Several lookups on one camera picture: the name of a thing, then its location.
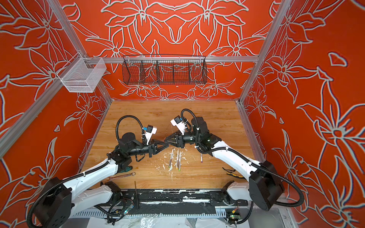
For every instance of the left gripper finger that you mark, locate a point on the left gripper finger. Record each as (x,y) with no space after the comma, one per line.
(157,150)
(160,144)

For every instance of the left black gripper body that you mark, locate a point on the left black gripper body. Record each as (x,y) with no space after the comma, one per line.
(150,150)

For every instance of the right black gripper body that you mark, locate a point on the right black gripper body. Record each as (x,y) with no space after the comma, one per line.
(181,141)

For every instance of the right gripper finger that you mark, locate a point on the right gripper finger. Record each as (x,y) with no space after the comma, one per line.
(171,137)
(171,142)

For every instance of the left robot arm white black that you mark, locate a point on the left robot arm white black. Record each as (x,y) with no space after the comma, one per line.
(62,198)

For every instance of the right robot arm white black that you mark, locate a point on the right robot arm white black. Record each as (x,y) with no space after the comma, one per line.
(263,185)

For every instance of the white pen middle yellow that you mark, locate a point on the white pen middle yellow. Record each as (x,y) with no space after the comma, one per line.
(177,159)

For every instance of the white pen right green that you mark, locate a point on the white pen right green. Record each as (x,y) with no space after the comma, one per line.
(179,165)

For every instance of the metal wrench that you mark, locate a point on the metal wrench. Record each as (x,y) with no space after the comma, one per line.
(121,176)

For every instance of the yellow black pliers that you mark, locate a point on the yellow black pliers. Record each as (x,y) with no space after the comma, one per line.
(232,173)

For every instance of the white mesh basket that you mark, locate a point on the white mesh basket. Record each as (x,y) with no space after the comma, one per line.
(82,77)

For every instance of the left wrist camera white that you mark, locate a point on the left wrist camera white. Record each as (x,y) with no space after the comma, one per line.
(149,131)

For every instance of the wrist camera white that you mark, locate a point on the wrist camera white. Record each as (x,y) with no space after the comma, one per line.
(180,124)
(149,131)

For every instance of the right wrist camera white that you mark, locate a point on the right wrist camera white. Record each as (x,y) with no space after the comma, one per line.
(180,124)

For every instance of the green handle screwdriver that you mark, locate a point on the green handle screwdriver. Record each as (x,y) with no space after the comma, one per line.
(125,170)

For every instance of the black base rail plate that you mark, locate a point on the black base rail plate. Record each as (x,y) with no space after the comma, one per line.
(210,197)

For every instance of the black wire basket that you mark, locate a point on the black wire basket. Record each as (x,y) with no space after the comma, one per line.
(164,70)

